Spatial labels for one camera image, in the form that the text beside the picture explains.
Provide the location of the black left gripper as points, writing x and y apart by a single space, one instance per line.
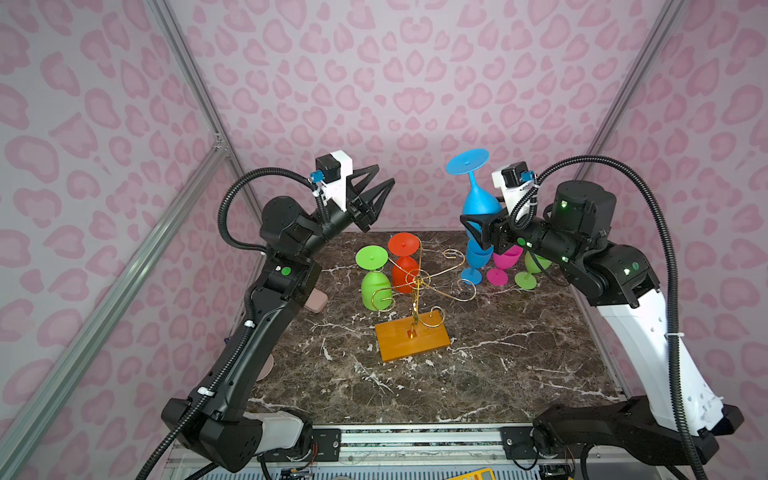
364 213

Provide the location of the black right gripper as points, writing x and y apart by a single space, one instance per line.
501 225

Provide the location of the blue wine glass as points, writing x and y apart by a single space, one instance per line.
478 200
476 259

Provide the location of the blue wine glass front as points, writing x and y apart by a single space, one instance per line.
478 200

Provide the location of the magenta wine glass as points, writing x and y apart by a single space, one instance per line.
498 275

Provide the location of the green wine glass front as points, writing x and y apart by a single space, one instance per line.
533 264

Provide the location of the green wine glass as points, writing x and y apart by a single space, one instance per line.
376 289
533 264

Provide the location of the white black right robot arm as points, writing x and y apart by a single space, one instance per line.
621 284

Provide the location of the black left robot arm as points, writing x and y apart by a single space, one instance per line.
212 420

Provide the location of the red wine glass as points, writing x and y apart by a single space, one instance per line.
404 246

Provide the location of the green wine glass back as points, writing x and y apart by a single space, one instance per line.
376 289

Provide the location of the pink rectangular case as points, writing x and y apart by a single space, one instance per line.
316 301

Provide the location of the pink pen cup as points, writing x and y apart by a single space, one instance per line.
266 369

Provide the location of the yellow plastic object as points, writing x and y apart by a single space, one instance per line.
481 474

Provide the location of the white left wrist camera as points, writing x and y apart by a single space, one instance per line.
330 176

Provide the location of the gold wire glass rack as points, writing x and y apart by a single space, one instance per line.
421 330

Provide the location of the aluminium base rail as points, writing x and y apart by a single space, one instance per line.
418 451

